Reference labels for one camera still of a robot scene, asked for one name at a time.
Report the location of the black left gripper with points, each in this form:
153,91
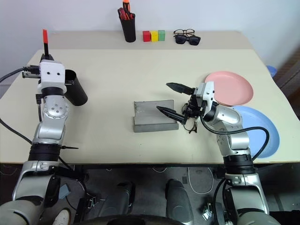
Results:
31,74

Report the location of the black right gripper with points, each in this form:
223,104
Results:
194,109

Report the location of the orange capped black marker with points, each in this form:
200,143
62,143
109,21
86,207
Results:
45,37

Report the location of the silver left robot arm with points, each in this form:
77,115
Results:
50,133

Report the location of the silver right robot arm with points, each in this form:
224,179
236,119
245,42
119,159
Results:
234,140

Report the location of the grey open glasses case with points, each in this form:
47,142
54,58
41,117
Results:
152,117

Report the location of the black cylindrical cup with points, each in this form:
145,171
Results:
76,91

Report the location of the black tool holder cup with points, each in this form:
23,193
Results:
129,29

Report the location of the pink plate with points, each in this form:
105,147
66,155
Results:
234,90

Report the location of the black sunglasses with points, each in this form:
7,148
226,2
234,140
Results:
188,40

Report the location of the green cube block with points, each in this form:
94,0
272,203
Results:
161,35

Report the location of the yellow cube block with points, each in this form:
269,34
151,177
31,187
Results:
154,36

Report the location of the red cube block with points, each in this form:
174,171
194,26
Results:
146,36

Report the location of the red black screwdriver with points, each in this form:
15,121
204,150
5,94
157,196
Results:
121,12
132,16

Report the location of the blue plate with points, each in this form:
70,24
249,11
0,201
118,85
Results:
260,117

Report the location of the orange tipped black screwdriver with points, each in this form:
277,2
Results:
126,5

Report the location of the dark rounded shape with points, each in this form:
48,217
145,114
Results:
123,199
178,199

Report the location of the light blue round object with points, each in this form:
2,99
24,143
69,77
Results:
272,70

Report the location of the brown wooden furniture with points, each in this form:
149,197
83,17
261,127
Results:
290,72

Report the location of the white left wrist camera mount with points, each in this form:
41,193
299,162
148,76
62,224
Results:
51,75

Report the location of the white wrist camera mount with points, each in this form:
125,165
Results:
51,75
209,92

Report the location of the thin black frame glasses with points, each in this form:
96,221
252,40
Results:
192,128

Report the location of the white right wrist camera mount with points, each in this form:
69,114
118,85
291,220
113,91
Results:
209,92

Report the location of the brown frame glasses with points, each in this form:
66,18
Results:
184,32

